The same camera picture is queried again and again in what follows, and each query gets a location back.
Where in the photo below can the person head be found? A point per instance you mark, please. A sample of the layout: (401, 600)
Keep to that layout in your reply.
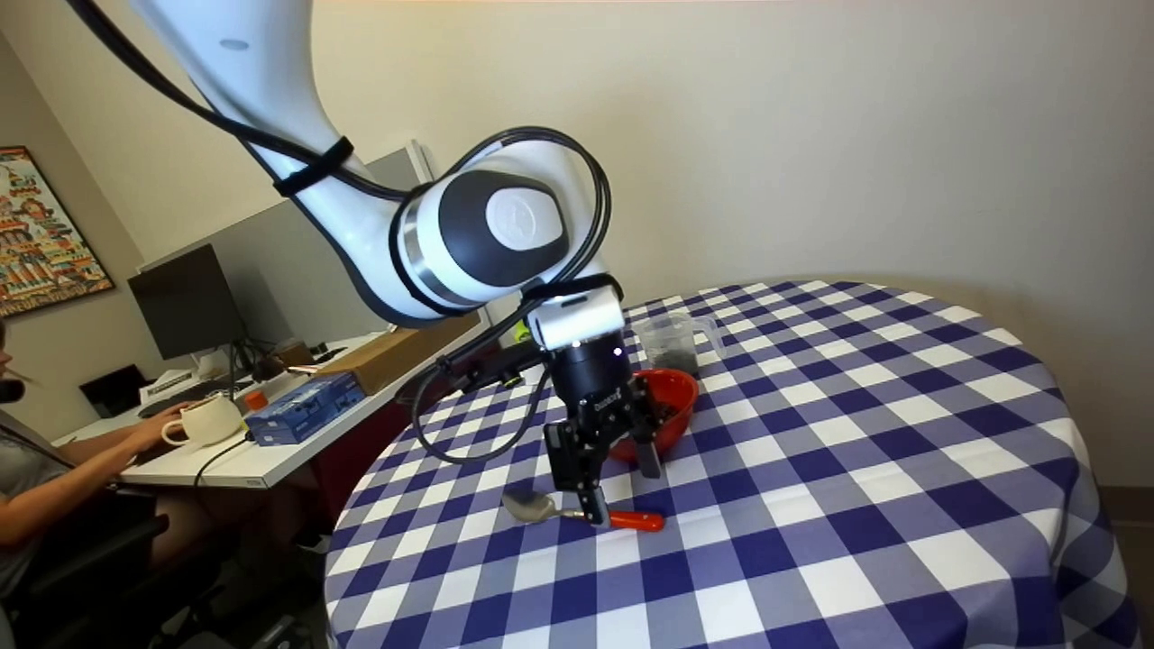
(3, 363)

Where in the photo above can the dark red cabinet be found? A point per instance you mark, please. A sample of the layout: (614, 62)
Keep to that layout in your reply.
(361, 454)

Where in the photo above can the white desk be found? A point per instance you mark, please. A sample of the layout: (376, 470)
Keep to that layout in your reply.
(240, 461)

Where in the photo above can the clear plastic jug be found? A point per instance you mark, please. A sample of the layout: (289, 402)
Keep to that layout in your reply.
(680, 346)

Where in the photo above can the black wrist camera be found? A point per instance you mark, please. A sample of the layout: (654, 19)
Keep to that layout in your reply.
(489, 372)

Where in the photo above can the blue box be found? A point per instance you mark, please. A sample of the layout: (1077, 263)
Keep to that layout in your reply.
(309, 408)

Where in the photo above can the person right hand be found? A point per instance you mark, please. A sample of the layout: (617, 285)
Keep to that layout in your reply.
(152, 432)

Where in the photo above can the blue white checked tablecloth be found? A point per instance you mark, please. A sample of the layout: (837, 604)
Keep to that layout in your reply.
(842, 507)

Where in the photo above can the framed colourful painting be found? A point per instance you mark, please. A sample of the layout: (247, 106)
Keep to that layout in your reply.
(39, 235)

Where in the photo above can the long cardboard box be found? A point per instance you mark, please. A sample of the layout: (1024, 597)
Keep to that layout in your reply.
(399, 354)

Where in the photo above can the person grey shirt torso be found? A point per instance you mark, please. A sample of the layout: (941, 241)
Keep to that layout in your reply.
(24, 461)

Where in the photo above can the person right forearm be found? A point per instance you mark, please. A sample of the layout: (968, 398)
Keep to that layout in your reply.
(58, 495)

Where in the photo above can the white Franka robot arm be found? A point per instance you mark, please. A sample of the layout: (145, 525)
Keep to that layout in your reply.
(346, 216)

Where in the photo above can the black office chair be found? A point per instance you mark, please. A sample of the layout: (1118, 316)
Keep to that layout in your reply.
(85, 571)

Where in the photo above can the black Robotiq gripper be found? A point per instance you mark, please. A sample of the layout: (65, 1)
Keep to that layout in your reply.
(590, 372)

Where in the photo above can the grey cubicle partition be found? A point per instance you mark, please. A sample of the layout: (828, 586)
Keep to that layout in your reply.
(289, 275)

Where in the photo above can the black computer monitor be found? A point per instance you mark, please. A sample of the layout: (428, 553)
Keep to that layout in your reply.
(186, 301)

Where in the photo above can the white keyboard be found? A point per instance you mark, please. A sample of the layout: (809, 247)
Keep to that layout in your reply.
(186, 390)

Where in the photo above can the red plastic bowl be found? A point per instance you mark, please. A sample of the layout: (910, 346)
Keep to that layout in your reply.
(672, 402)

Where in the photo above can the black desk device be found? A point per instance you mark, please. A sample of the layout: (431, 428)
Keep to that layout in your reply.
(113, 390)

